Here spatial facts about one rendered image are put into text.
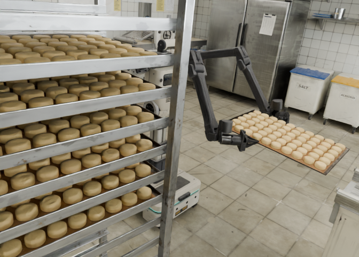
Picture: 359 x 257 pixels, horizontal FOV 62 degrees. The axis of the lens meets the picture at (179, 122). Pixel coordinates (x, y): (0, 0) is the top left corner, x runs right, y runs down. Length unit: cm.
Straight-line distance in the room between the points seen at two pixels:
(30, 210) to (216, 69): 501
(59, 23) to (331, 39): 529
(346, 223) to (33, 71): 143
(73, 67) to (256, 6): 465
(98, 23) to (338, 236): 142
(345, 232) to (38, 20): 150
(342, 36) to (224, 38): 188
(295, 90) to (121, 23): 469
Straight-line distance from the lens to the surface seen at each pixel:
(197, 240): 240
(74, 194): 86
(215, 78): 563
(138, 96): 78
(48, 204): 84
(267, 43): 508
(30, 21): 63
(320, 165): 154
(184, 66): 81
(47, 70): 66
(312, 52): 580
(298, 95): 525
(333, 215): 170
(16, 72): 64
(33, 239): 89
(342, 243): 170
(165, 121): 86
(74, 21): 66
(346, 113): 511
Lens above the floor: 166
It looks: 23 degrees down
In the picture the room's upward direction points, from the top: 6 degrees clockwise
